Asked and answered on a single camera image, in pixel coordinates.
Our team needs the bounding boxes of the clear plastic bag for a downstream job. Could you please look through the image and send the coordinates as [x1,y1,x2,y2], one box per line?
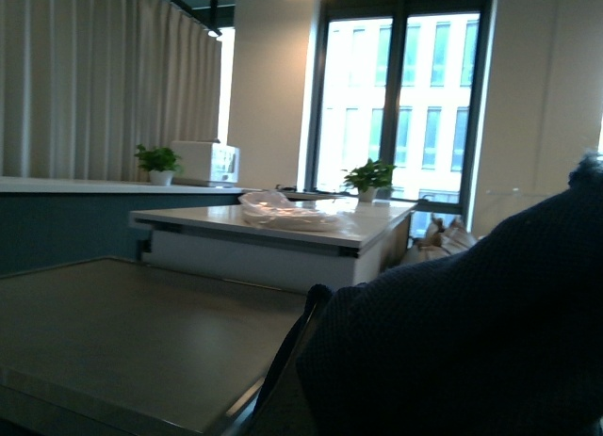
[238,190,355,232]

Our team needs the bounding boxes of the white toaster oven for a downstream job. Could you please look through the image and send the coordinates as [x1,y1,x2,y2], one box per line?
[171,140,240,187]

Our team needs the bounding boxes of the window with dark frame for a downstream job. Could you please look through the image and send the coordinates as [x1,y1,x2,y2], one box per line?
[301,0,492,216]

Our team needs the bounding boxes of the grey blue cabinet with countertop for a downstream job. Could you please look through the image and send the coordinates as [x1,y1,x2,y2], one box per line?
[1,176,243,275]

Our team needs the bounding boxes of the dark navy knitted garment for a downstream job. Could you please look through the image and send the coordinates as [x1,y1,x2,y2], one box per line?
[252,153,603,436]

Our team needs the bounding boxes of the white kitchen island counter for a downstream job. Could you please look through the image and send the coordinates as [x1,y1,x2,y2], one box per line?
[130,199,415,292]

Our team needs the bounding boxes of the grey front-load washing machine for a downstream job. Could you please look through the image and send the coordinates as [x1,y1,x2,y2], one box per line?
[1,258,306,435]

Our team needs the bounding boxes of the potted green plant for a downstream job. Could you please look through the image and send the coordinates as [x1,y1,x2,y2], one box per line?
[343,158,396,202]
[135,144,182,186]

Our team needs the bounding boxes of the white bags on floor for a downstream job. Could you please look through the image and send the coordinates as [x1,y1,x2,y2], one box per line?
[401,214,477,265]

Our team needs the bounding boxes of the left potted green plant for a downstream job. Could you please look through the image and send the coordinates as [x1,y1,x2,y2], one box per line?
[135,144,182,186]

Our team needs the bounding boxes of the right potted green plant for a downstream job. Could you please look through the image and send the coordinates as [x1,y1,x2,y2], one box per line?
[343,158,396,202]

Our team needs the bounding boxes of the beige pleated curtain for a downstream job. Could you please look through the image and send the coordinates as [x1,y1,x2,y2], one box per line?
[1,0,221,181]

